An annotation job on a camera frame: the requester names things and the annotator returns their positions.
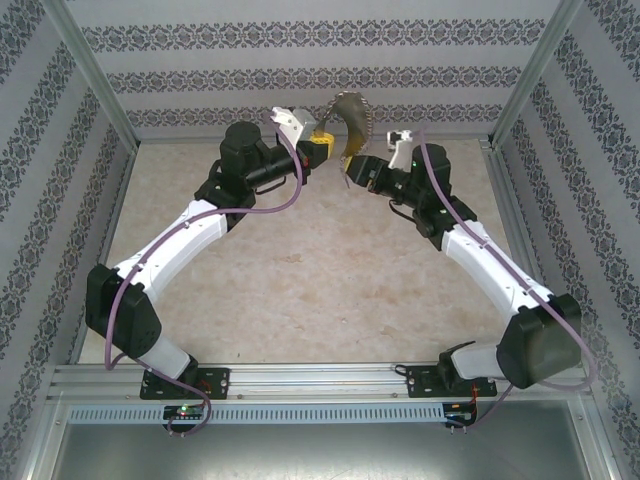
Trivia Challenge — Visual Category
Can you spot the left controller board with LED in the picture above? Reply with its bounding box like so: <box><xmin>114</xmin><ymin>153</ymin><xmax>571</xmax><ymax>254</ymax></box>
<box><xmin>163</xmin><ymin>405</ymin><xmax>206</xmax><ymax>421</ymax></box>

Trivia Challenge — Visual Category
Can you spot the grey sheet metal panel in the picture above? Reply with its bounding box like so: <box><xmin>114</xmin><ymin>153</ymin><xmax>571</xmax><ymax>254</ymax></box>
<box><xmin>29</xmin><ymin>422</ymin><xmax>616</xmax><ymax>480</ymax></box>

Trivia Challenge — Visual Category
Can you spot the aluminium frame post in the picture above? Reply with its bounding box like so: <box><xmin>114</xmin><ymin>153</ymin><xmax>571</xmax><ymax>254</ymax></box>
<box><xmin>490</xmin><ymin>0</ymin><xmax>585</xmax><ymax>147</ymax></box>
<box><xmin>42</xmin><ymin>0</ymin><xmax>140</xmax><ymax>147</ymax></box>

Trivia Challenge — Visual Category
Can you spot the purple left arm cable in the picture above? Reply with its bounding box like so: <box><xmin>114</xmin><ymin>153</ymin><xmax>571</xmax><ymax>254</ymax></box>
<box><xmin>104</xmin><ymin>112</ymin><xmax>306</xmax><ymax>436</ymax></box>

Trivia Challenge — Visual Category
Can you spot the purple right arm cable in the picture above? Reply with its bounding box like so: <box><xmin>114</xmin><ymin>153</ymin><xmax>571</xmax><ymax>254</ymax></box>
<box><xmin>413</xmin><ymin>124</ymin><xmax>599</xmax><ymax>434</ymax></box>

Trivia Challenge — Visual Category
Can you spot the aluminium table side rail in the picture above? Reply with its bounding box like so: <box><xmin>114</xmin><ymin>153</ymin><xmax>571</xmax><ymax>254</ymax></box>
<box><xmin>482</xmin><ymin>139</ymin><xmax>570</xmax><ymax>362</ymax></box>
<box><xmin>67</xmin><ymin>142</ymin><xmax>139</xmax><ymax>365</ymax></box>

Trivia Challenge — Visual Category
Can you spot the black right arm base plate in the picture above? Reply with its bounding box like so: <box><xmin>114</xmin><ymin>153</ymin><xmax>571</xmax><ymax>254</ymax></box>
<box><xmin>407</xmin><ymin>364</ymin><xmax>499</xmax><ymax>400</ymax></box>

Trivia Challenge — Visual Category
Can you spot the controller board with led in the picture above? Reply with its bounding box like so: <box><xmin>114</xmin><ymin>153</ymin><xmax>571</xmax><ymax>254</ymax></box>
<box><xmin>443</xmin><ymin>402</ymin><xmax>479</xmax><ymax>425</ymax></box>
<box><xmin>163</xmin><ymin>405</ymin><xmax>206</xmax><ymax>421</ymax></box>

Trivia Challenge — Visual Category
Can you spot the right controller board with LED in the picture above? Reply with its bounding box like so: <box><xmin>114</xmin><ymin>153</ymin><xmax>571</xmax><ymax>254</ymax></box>
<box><xmin>443</xmin><ymin>402</ymin><xmax>479</xmax><ymax>425</ymax></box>

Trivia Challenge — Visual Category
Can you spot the grey slotted cable duct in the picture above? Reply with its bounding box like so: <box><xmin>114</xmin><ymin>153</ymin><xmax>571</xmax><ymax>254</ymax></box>
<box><xmin>67</xmin><ymin>403</ymin><xmax>446</xmax><ymax>425</ymax></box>

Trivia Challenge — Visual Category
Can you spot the aluminium mounting rail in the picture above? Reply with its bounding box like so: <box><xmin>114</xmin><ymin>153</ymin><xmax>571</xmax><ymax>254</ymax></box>
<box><xmin>48</xmin><ymin>362</ymin><xmax>587</xmax><ymax>402</ymax></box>

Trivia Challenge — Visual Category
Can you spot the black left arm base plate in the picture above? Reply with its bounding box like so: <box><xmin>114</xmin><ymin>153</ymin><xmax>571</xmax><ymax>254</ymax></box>
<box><xmin>139</xmin><ymin>367</ymin><xmax>231</xmax><ymax>401</ymax></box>

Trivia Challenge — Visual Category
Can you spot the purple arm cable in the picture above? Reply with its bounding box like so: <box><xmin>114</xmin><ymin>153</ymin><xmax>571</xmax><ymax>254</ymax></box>
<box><xmin>413</xmin><ymin>124</ymin><xmax>599</xmax><ymax>434</ymax></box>
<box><xmin>104</xmin><ymin>112</ymin><xmax>306</xmax><ymax>436</ymax></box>

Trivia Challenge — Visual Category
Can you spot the silver metal watch band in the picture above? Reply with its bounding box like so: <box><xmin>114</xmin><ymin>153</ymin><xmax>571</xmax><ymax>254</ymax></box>
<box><xmin>319</xmin><ymin>90</ymin><xmax>375</xmax><ymax>190</ymax></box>

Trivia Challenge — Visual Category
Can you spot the aluminium table end rail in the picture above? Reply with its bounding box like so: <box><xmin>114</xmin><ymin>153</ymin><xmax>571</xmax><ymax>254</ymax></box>
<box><xmin>133</xmin><ymin>127</ymin><xmax>496</xmax><ymax>146</ymax></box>

